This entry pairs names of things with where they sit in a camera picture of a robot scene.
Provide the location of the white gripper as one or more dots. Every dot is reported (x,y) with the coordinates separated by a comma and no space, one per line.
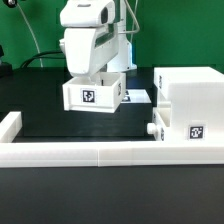
(87,50)

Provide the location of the white drawer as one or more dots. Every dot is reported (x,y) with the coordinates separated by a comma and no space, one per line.
(160,125)
(102,92)

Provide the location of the white drawer cabinet box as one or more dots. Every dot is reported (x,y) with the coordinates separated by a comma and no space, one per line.
(195,96)

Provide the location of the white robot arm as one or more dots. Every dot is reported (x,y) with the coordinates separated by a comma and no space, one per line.
(104,13)

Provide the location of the white marker tag sheet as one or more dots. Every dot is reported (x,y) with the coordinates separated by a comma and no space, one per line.
(136,96)

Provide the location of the black device at left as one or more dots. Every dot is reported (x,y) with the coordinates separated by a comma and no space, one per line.
(5,68)

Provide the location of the white U-shaped fence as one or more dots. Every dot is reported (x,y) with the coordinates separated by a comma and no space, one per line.
(99,154)

